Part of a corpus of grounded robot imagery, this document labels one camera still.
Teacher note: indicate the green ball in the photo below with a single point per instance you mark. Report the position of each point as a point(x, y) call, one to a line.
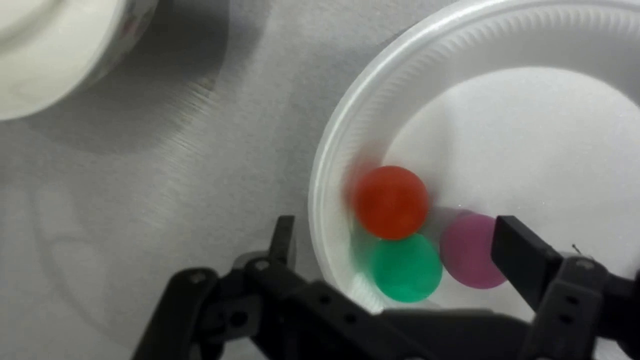
point(407, 270)

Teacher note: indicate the purple ball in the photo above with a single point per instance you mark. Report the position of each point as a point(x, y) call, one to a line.
point(466, 252)

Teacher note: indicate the white foam plate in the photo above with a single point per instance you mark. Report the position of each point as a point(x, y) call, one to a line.
point(500, 107)

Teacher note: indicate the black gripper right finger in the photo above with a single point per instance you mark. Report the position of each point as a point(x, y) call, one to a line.
point(527, 260)

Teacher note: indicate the red ball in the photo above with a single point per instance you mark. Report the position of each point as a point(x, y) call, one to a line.
point(390, 202)

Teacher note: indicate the white bowl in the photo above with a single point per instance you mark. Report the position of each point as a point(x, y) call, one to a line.
point(52, 48)

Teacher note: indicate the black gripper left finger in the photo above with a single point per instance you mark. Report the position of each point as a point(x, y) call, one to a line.
point(282, 240)

